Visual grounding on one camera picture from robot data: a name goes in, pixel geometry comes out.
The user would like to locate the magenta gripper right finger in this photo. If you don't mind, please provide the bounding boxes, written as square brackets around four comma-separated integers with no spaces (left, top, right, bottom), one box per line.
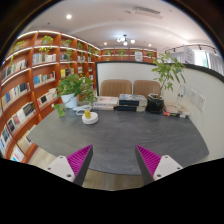
[135,145,182,185]

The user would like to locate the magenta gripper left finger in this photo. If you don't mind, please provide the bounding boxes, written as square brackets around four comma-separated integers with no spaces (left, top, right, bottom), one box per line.
[46,145,93,186]

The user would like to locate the yellow charger plug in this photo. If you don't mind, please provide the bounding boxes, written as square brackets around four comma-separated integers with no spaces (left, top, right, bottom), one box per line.
[84,110,91,119]

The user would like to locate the round white power socket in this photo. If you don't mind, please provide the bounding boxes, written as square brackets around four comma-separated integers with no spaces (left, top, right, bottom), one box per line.
[82,112,98,125]

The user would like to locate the right stack of books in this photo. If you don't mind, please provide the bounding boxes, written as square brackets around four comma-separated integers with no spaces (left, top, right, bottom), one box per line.
[117,94,147,112]

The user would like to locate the stack of books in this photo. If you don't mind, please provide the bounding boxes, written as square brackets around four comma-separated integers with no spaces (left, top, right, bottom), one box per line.
[92,96,118,110]
[117,94,147,112]

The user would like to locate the left stack of books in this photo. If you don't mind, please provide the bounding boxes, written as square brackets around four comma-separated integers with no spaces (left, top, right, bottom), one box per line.
[92,96,118,110]

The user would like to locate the pothos plant in white pot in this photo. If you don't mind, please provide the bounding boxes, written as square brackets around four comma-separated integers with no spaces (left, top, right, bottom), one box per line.
[54,74,96,117]

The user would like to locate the right tan chair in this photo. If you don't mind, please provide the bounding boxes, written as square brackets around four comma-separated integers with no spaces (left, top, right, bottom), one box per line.
[133,80,160,97]

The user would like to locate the tan chair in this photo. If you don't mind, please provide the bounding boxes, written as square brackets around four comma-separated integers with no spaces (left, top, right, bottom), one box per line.
[100,79,132,97]
[133,80,160,97]

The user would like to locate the left tan chair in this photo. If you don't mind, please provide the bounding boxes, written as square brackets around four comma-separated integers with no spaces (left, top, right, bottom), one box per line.
[100,79,132,97]

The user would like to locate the tall plant in black pot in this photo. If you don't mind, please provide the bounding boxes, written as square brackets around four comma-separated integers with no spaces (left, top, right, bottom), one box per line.
[147,52,185,113]

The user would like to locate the orange wooden bookshelf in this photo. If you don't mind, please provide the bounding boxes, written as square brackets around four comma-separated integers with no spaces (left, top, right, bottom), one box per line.
[0,30,101,163]

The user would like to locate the white sign on shelf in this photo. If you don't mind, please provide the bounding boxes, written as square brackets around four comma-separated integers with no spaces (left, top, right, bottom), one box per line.
[135,51,143,62]

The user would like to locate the ceiling chandelier lamp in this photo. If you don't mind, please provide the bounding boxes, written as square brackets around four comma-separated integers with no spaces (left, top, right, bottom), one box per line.
[116,34,135,46]

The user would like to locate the books by the wall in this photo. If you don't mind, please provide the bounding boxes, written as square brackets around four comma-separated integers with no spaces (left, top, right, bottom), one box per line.
[163,103,190,118]

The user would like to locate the white charger cable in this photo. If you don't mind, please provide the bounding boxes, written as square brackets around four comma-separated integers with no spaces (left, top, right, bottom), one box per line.
[72,104,93,116]

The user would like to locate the white wall socket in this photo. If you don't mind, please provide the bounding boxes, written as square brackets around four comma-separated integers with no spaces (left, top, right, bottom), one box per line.
[197,95,206,111]

